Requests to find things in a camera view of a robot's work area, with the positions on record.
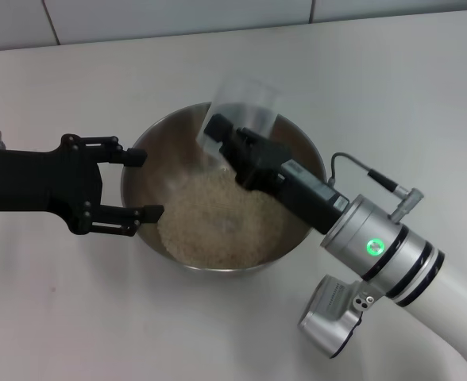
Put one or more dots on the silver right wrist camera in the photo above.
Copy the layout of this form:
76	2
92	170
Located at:
329	317

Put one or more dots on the clear plastic cup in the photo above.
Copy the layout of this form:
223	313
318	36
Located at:
245	99

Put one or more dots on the stainless steel mixing bowl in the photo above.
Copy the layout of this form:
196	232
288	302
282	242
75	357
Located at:
297	158

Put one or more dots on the white rice grains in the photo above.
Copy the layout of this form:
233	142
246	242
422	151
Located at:
217	226

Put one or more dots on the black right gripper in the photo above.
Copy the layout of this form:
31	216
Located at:
293	186

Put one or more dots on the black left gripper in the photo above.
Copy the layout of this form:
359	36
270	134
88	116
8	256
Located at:
31	180

